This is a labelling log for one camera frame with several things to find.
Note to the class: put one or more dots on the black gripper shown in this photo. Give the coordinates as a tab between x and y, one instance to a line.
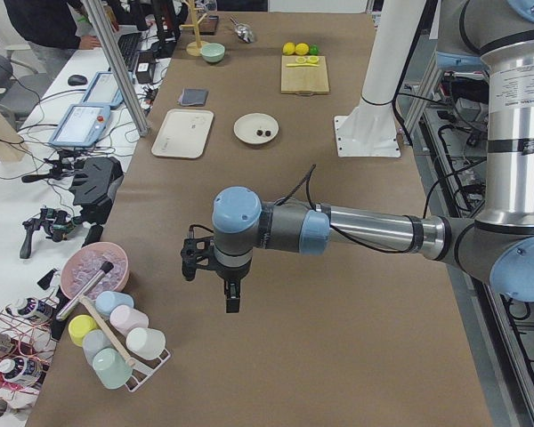
232	274

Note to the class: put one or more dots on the cream round plate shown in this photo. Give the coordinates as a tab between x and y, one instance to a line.
250	128

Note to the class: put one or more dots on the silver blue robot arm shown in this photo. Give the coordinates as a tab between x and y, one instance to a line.
496	246

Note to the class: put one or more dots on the cream rabbit tray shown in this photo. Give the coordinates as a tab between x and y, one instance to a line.
183	133

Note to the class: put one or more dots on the white plastic cup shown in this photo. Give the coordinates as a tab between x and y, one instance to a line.
147	343

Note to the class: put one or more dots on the pink plastic cup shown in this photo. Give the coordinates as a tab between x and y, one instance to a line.
124	319

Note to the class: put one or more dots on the white cup rack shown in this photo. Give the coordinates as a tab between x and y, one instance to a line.
142	371

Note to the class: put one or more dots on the metal muddler black tip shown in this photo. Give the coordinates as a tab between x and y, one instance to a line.
105	268

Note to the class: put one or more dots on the blue plastic cup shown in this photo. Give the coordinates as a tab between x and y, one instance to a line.
107	301

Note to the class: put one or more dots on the mint green plastic cup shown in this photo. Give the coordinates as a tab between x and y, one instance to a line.
111	368

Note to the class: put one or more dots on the grey plastic cup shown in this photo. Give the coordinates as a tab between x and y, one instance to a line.
94	342

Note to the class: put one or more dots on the pink bowl of ice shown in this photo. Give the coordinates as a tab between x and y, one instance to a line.
82	265

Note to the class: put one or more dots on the yellow plastic cup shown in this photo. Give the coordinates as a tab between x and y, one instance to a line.
79	327

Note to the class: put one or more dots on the black plastic stand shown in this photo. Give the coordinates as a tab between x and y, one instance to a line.
95	186

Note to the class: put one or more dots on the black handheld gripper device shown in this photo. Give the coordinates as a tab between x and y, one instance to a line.
56	223

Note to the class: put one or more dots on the grey folded cloth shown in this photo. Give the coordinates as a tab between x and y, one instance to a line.
191	97

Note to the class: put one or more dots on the wooden cutting board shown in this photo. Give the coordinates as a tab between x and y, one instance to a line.
304	80

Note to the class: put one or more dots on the blue teach pendant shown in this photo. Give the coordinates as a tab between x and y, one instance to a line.
81	126
103	89

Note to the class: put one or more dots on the yellow plastic knife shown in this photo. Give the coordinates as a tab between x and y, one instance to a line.
301	65

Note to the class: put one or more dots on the mint green bowl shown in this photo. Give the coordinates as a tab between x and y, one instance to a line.
212	52

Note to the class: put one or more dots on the wooden mug tree stand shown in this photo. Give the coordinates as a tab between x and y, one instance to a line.
197	15

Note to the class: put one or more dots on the whole yellow lemon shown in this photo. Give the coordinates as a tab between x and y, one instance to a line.
288	48
302	49

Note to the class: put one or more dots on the green lime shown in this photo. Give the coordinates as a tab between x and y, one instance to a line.
314	49

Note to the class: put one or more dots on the metal ice scoop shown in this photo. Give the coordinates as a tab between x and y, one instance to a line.
243	31

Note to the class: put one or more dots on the black computer mouse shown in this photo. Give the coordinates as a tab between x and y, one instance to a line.
77	80

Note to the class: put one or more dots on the black keyboard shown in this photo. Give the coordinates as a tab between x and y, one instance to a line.
128	46

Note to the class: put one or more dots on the person in dark top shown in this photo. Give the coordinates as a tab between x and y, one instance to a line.
49	23

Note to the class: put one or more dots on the white camera mast base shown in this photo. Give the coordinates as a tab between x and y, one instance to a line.
370	129

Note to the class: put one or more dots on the aluminium frame post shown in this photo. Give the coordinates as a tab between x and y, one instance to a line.
103	28

